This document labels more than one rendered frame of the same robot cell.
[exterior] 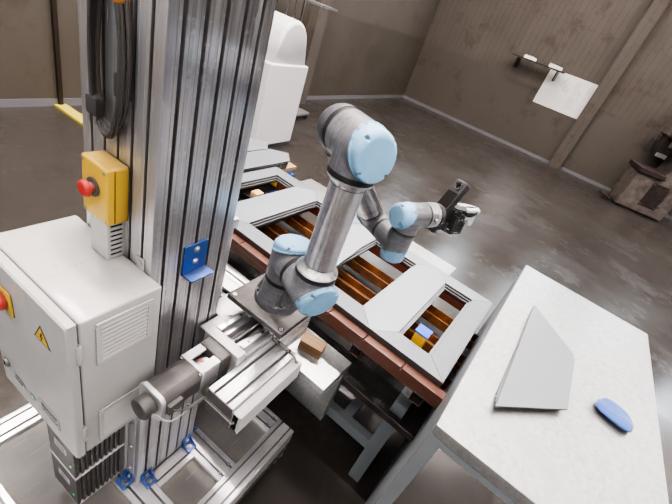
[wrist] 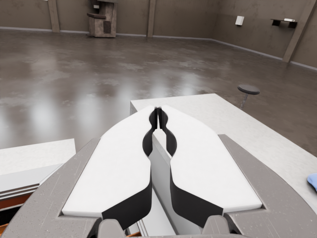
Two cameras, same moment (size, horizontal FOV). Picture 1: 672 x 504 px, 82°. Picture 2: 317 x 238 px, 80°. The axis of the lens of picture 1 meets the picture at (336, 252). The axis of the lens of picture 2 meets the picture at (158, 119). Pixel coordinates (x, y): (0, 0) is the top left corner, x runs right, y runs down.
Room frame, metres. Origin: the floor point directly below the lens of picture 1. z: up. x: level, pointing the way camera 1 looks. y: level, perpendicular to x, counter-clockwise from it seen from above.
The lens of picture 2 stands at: (1.17, -0.29, 1.51)
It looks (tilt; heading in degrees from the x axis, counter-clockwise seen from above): 30 degrees down; 307
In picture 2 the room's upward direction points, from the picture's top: 8 degrees clockwise
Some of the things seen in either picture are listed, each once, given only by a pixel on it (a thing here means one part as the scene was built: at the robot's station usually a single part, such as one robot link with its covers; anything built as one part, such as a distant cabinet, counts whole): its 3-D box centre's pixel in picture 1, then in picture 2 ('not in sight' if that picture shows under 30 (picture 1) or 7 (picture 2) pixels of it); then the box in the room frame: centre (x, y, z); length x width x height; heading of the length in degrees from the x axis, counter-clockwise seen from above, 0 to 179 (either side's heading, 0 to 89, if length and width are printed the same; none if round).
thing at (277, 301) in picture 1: (281, 286); not in sight; (0.95, 0.12, 1.09); 0.15 x 0.15 x 0.10
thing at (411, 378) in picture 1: (282, 279); not in sight; (1.36, 0.18, 0.80); 1.62 x 0.04 x 0.06; 65
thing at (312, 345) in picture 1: (312, 345); not in sight; (1.14, -0.05, 0.70); 0.10 x 0.06 x 0.05; 78
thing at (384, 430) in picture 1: (380, 437); not in sight; (1.12, -0.49, 0.34); 0.06 x 0.06 x 0.68; 65
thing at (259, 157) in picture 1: (237, 156); not in sight; (2.37, 0.83, 0.82); 0.80 x 0.40 x 0.06; 155
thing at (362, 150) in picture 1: (332, 225); not in sight; (0.85, 0.03, 1.41); 0.15 x 0.12 x 0.55; 42
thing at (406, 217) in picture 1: (409, 216); not in sight; (1.03, -0.16, 1.43); 0.11 x 0.08 x 0.09; 132
